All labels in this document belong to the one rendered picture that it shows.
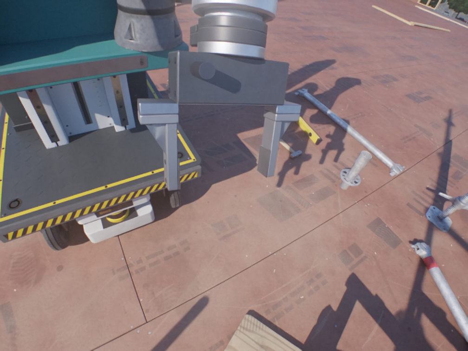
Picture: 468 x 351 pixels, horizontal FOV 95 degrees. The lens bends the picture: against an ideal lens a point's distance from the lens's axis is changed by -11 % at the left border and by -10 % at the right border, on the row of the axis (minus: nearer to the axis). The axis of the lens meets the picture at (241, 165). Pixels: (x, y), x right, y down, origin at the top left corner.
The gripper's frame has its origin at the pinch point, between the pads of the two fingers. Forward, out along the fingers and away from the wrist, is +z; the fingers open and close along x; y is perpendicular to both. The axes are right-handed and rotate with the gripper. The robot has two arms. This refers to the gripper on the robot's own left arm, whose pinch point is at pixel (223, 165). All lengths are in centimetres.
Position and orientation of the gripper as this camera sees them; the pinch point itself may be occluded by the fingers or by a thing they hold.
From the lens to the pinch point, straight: 31.4
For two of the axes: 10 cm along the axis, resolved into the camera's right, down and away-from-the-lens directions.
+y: 4.4, 3.8, -8.1
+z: -0.9, 9.2, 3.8
